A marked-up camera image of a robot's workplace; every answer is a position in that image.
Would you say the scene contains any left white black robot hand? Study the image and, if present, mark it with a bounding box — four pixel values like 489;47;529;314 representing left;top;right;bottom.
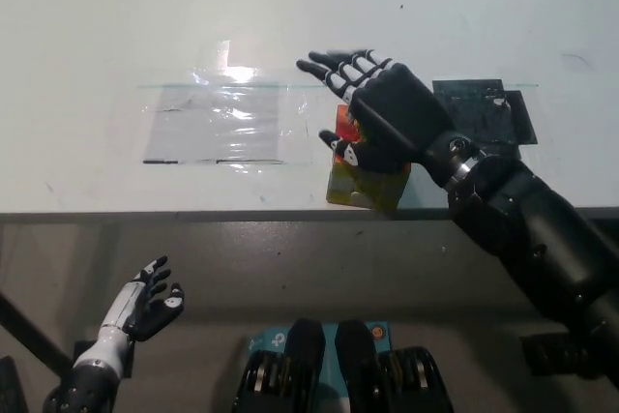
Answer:
98;254;187;342

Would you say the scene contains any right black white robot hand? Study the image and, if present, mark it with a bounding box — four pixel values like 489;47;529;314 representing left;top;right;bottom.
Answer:
295;47;479;188

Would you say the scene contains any big orange red yellow cube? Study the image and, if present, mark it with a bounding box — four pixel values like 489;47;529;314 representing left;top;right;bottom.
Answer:
326;103;413;213

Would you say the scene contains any black tape patch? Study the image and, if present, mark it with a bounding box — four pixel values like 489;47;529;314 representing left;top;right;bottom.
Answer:
431;77;540;146

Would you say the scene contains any black diagonal table leg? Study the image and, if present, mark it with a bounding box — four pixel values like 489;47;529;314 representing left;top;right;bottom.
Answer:
0;288;74;376

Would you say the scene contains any black ribbed floor object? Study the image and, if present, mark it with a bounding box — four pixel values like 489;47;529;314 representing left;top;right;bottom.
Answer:
0;355;26;413

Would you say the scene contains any grey sheet under clear film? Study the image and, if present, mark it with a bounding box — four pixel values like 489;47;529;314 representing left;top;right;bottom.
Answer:
141;82;287;165

